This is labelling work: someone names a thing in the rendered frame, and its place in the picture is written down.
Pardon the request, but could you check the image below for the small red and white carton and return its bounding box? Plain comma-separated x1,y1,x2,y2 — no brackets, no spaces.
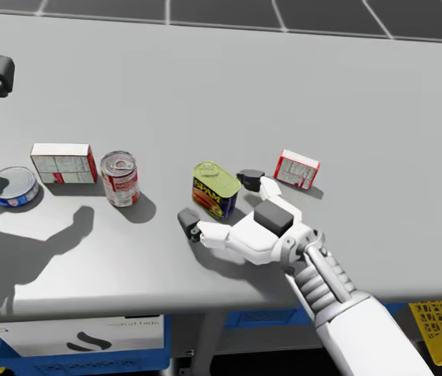
273,148,321,191

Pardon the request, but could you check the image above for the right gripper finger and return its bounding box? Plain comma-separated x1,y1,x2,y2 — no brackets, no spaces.
177,208,233,252
236,168,284,203

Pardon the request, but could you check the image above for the white box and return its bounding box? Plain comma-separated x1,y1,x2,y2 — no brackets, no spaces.
0,314,165,358

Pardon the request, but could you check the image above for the blue box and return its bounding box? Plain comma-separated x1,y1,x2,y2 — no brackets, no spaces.
0,314,172,376

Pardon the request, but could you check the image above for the green and blue rectangular can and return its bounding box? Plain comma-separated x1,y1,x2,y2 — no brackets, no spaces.
191,160,242,221

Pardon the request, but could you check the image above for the blue flat can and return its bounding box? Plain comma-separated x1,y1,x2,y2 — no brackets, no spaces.
0,166,41,208

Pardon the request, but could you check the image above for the large red and white carton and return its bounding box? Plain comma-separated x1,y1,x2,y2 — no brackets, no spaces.
29,143,100,186

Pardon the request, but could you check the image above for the red and white can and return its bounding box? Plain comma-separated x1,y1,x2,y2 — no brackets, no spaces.
100,150,141,208

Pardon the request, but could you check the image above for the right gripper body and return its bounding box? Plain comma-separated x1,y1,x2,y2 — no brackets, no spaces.
226,194,305,266

